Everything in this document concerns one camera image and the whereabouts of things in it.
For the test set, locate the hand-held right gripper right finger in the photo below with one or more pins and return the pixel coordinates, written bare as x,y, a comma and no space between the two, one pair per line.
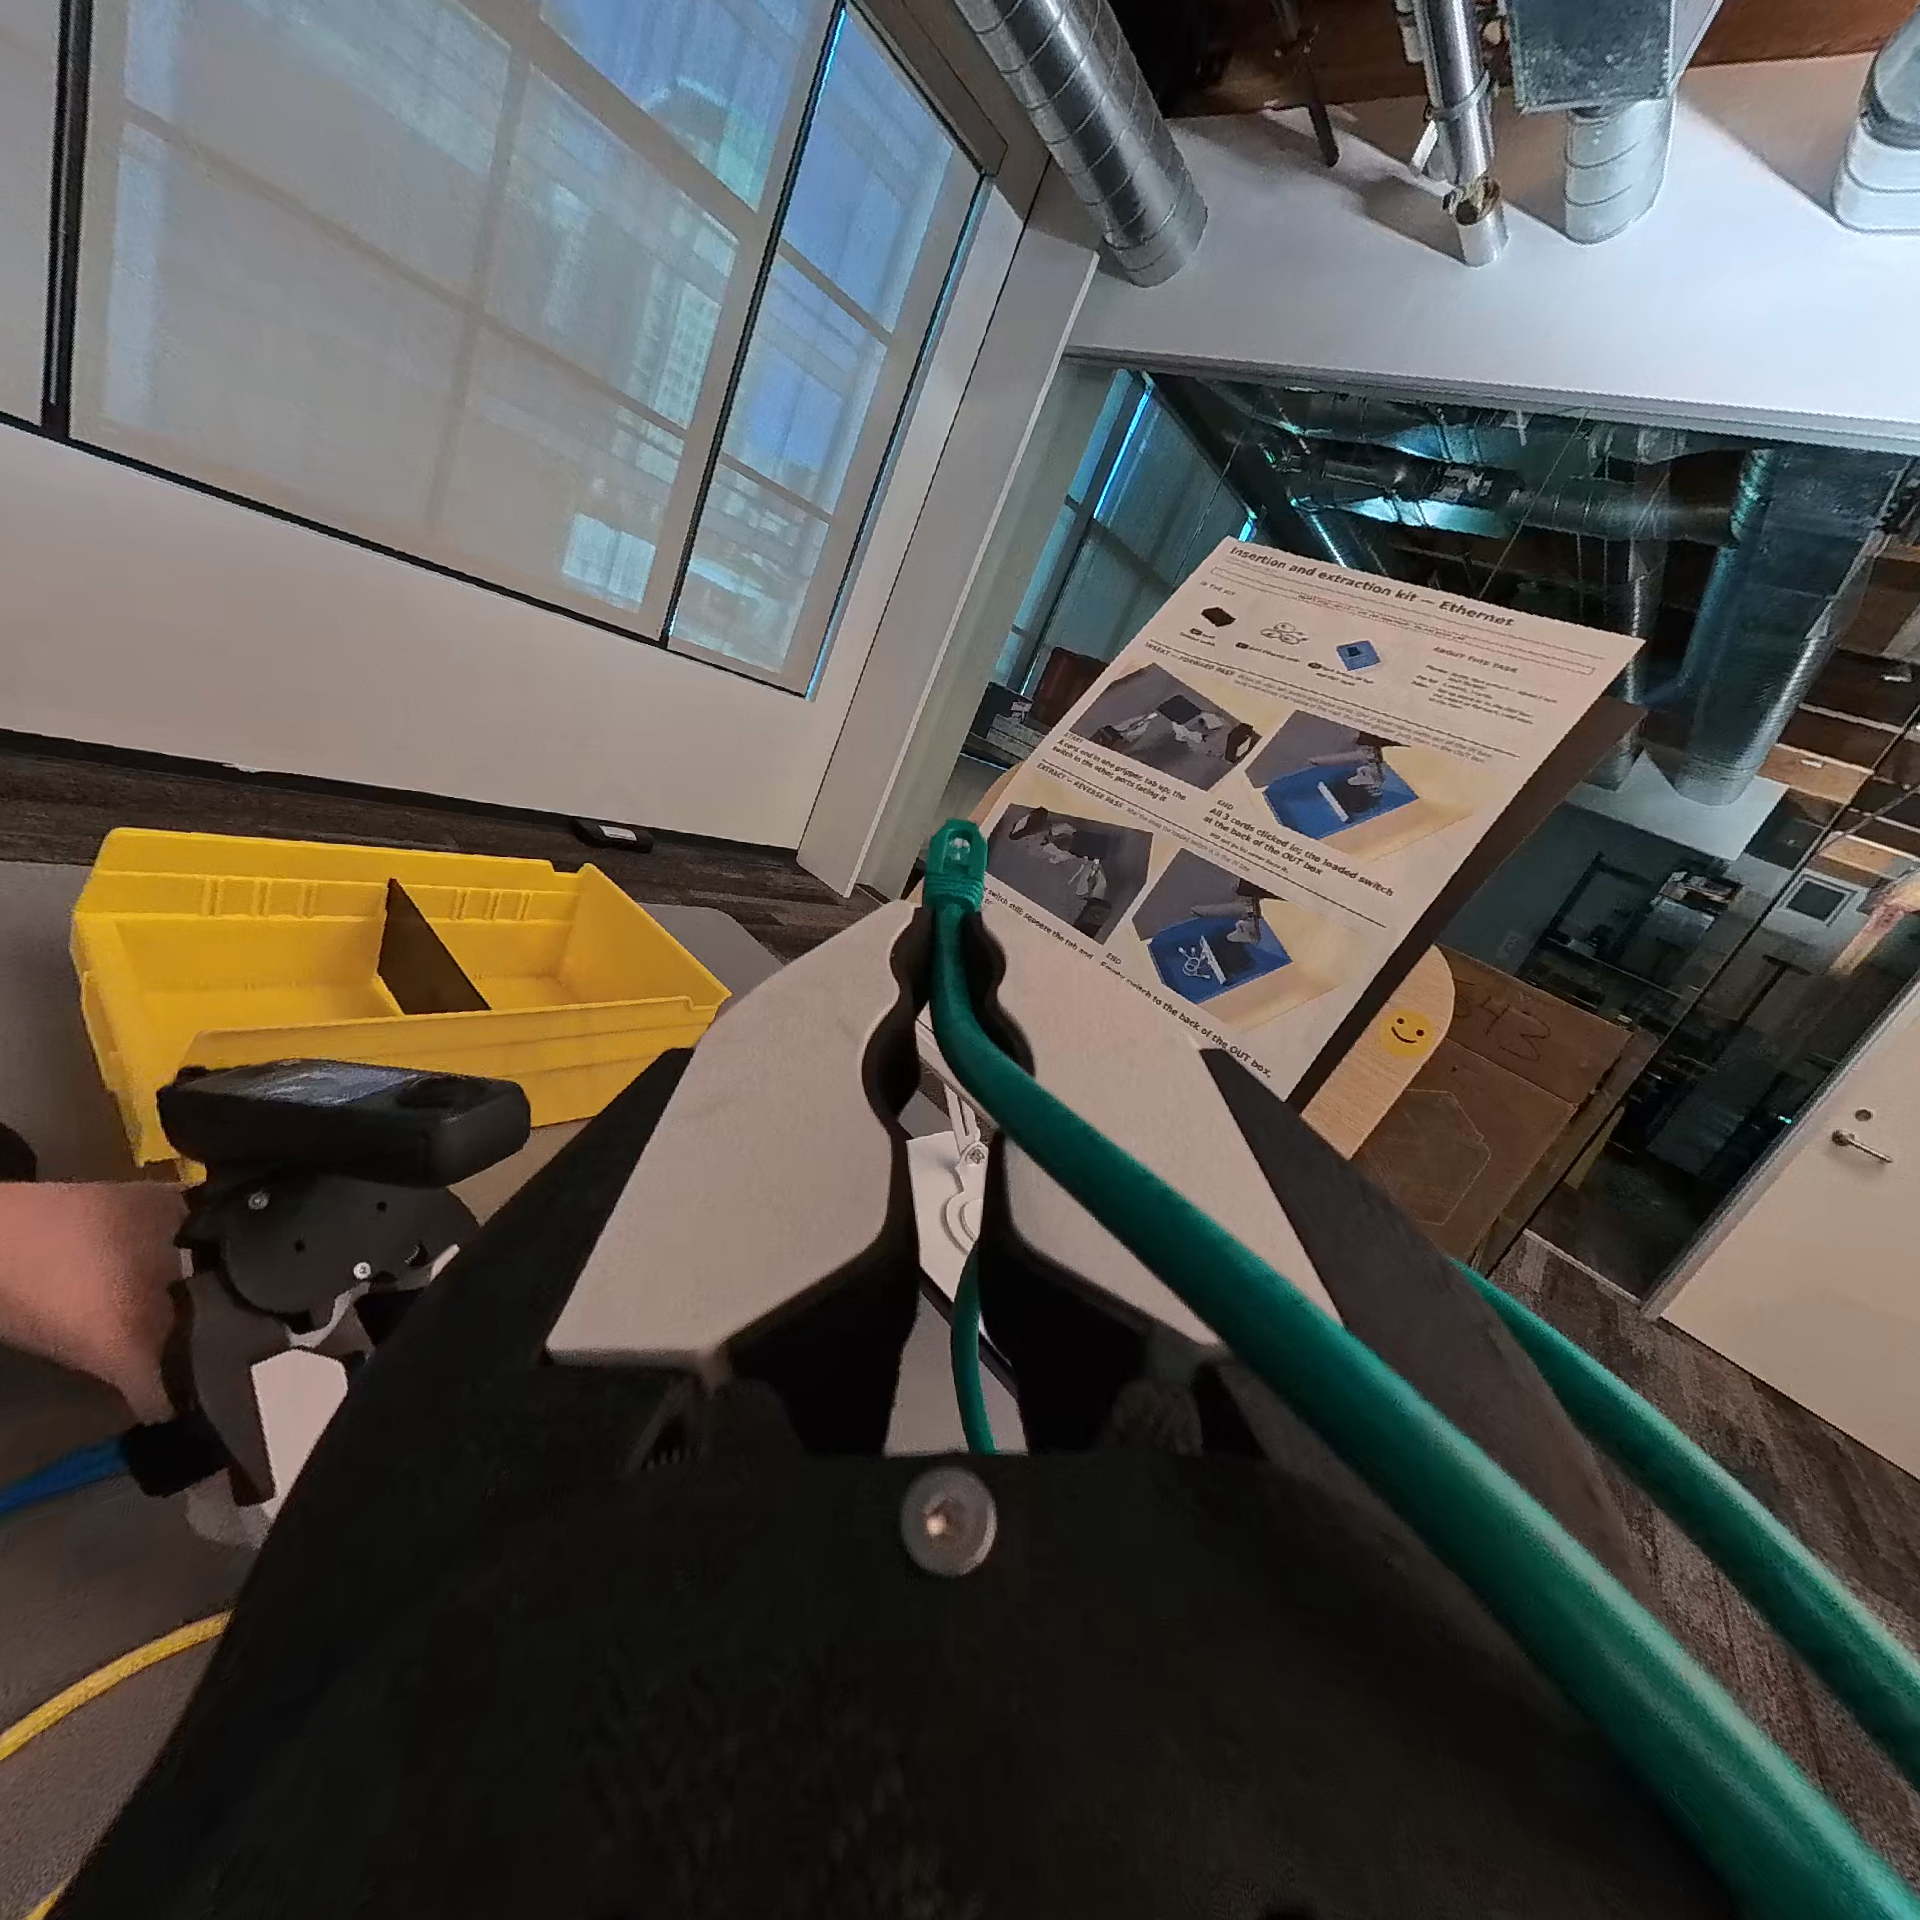
1146,1087

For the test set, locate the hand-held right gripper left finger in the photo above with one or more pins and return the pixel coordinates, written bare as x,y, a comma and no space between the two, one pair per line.
736,1200

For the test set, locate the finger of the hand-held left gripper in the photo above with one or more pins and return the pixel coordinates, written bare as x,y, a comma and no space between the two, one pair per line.
233,1522
311,1424

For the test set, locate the yellow plastic bin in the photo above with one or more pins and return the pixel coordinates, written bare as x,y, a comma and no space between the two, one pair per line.
597,961

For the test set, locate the wooden display board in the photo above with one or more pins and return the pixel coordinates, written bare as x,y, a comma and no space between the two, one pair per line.
1380,1095

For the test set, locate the yellow smiley sticker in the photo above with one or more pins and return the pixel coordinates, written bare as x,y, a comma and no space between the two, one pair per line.
1406,1030

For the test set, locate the brown cardboard sheet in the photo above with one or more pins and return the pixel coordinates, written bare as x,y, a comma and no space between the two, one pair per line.
1501,1111

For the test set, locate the black floor device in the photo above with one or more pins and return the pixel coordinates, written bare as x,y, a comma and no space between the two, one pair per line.
615,838

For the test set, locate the brown box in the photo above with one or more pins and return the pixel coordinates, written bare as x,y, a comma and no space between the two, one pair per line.
1070,686

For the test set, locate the instruction poster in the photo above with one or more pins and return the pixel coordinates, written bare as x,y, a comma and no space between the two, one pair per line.
1426,719

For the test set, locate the white door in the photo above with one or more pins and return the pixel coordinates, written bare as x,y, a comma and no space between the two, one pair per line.
1801,1274

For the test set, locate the small metal pipe fitting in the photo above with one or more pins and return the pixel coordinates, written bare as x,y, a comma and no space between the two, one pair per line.
1465,136

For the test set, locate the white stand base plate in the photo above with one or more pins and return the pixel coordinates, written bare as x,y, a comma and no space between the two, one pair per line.
946,1215

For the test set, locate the round metal air duct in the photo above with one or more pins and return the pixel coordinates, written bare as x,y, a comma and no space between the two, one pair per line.
1096,117

